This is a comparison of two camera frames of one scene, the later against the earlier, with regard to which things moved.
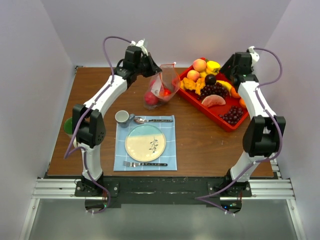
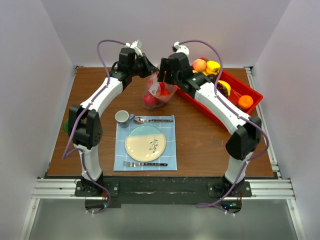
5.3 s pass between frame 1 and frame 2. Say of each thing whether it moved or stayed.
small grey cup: stayed
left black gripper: stayed
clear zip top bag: stayed
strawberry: moved
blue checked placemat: stayed
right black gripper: moved
